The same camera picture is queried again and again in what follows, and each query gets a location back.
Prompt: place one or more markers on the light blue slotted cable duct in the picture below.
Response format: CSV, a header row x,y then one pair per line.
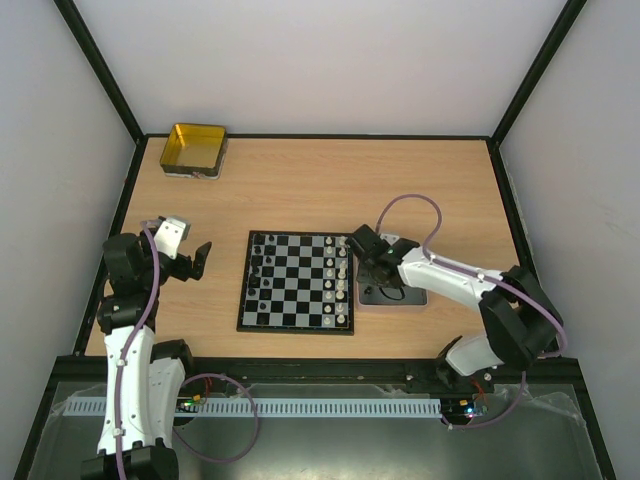
x,y
314,408

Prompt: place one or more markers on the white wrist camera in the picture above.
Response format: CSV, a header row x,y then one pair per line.
x,y
169,235
390,238

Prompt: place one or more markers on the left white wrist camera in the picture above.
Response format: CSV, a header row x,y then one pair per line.
x,y
169,235

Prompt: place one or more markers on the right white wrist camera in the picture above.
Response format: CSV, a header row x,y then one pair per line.
x,y
390,238

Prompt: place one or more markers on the yellow square tin box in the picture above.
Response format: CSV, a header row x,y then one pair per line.
x,y
194,151

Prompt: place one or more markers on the black aluminium frame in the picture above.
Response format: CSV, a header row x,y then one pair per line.
x,y
77,366

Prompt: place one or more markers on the black king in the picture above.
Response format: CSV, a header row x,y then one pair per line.
x,y
254,282

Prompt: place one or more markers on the silver foil tray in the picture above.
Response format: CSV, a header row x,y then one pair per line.
x,y
370,295

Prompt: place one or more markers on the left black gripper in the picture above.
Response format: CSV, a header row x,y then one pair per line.
x,y
184,271

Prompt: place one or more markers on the black and silver chessboard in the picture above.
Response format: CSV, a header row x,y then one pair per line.
x,y
294,303

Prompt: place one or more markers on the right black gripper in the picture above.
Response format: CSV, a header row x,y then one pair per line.
x,y
365,245

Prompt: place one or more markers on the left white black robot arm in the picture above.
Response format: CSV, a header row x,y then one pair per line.
x,y
144,377

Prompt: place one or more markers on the white king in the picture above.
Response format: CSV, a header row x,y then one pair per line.
x,y
343,267

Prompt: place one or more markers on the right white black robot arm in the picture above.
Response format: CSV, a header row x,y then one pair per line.
x,y
519,319

